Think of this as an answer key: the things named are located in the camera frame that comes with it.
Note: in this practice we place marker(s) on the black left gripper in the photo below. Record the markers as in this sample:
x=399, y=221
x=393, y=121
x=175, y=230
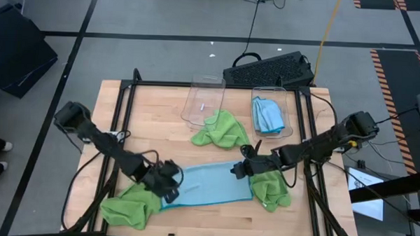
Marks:
x=155, y=184

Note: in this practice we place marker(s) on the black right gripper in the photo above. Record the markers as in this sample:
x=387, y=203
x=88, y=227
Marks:
x=262, y=165

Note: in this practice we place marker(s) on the light blue microfiber towel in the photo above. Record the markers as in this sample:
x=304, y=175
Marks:
x=211, y=184
x=271, y=116
x=254, y=109

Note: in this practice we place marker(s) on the green microfiber towel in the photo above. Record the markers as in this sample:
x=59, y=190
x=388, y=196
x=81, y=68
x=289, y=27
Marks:
x=129, y=210
x=270, y=193
x=223, y=132

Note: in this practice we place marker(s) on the clear plastic bin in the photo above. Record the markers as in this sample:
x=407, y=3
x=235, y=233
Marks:
x=203, y=96
x=284, y=96

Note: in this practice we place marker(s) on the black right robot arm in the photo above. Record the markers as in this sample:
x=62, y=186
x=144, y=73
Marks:
x=321, y=143

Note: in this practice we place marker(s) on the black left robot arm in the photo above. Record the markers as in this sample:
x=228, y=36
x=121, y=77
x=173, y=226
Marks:
x=104, y=142

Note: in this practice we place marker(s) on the short silver aluminium bar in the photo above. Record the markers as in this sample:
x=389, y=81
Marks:
x=114, y=133

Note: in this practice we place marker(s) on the monitor with white screen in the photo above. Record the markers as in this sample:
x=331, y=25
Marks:
x=369, y=209

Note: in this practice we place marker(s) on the black diagonal bar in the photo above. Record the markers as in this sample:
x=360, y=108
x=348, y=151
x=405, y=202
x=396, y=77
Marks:
x=386, y=189

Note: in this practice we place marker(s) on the black mat with orange stripes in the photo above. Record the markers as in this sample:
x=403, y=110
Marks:
x=375, y=3
x=400, y=89

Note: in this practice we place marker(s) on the large black case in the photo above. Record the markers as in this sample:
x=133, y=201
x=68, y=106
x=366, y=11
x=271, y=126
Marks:
x=16, y=51

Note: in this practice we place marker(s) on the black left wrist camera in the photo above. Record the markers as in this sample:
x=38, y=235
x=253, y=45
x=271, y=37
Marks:
x=169, y=169

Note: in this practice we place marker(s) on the black metal table frame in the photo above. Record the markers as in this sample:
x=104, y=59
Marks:
x=214, y=86

